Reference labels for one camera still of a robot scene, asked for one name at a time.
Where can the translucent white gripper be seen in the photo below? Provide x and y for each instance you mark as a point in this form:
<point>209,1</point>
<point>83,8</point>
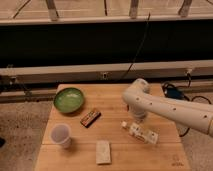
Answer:
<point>140,116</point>

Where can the white plastic bottle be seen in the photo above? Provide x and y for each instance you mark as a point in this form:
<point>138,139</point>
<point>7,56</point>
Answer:
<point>143,134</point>

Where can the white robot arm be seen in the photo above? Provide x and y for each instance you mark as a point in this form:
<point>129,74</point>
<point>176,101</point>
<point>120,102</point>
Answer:
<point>197,116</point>

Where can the blue power box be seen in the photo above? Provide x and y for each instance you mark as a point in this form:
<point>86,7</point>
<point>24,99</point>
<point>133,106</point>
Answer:
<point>174,94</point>

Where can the white sponge block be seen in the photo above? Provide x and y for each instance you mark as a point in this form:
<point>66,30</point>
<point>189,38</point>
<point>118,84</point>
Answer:
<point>103,154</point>

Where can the green ceramic bowl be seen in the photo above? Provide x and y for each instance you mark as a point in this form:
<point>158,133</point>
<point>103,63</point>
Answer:
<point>68,100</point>

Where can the translucent plastic cup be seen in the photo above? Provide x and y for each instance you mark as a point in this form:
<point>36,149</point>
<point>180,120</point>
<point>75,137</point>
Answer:
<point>60,135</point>

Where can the wall power outlet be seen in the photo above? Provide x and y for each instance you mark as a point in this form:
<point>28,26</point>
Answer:
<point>105,75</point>

